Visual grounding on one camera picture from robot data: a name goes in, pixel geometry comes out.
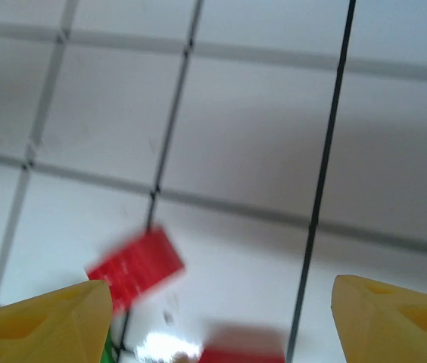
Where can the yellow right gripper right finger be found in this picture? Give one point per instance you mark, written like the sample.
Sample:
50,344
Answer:
399,325

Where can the red lego figure piece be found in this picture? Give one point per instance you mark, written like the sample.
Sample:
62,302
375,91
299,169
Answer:
242,348
138,264

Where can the green round face lego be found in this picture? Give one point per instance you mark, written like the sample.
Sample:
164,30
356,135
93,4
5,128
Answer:
108,349

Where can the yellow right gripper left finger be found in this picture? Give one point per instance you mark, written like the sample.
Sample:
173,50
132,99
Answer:
39,329

